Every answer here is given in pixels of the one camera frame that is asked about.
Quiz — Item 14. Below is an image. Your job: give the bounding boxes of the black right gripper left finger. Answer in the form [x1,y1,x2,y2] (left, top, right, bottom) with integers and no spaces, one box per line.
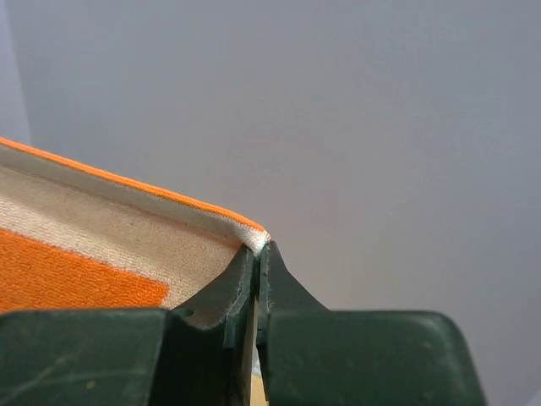
[1,247,256,405]

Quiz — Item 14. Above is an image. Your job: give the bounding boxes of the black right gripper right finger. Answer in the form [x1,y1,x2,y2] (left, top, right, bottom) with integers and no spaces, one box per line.
[256,243,486,405]

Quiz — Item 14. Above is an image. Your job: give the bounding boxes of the orange and white towel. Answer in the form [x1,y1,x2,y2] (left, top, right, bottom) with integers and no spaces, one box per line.
[1,139,270,326]

